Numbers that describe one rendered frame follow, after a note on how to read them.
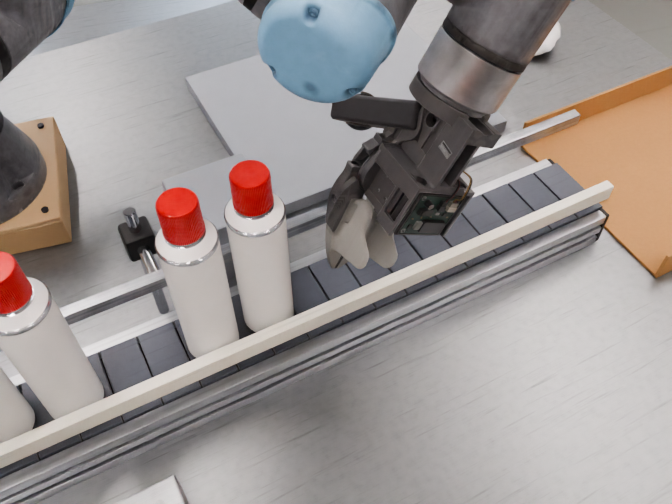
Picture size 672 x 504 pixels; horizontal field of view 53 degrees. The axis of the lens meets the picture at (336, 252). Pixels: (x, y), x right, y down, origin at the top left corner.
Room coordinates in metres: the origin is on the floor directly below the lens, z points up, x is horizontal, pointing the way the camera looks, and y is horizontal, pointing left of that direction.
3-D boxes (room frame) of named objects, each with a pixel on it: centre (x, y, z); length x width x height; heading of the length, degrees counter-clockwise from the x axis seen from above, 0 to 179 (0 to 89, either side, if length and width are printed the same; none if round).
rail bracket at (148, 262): (0.41, 0.18, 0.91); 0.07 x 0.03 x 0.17; 28
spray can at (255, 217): (0.39, 0.07, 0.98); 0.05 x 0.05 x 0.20
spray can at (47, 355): (0.29, 0.24, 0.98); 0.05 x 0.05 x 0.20
